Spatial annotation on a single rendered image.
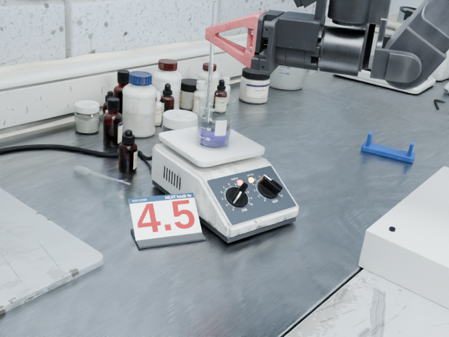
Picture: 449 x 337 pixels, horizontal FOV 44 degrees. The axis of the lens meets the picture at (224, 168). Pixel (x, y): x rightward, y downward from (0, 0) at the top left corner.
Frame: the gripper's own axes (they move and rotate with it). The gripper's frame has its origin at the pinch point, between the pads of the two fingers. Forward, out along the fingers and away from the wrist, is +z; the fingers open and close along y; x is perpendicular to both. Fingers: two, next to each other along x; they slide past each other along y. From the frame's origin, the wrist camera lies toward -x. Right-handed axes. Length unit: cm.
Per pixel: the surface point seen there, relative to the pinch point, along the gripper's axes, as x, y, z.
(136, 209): 21.7, 11.8, 5.2
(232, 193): 19.6, 6.0, -6.1
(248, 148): 16.2, -2.4, -5.9
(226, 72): 21, -62, 15
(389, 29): 13, -113, -23
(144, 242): 24.4, 14.7, 2.7
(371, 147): 24.3, -34.4, -23.4
